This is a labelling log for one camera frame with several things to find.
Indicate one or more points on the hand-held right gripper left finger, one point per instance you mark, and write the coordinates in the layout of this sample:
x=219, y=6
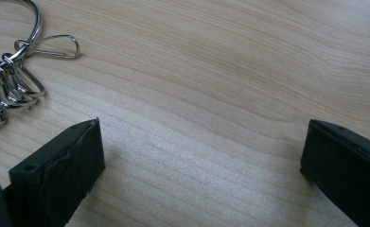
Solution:
x=62, y=170

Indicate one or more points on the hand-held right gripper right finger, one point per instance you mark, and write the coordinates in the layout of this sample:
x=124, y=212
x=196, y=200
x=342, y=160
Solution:
x=346, y=170

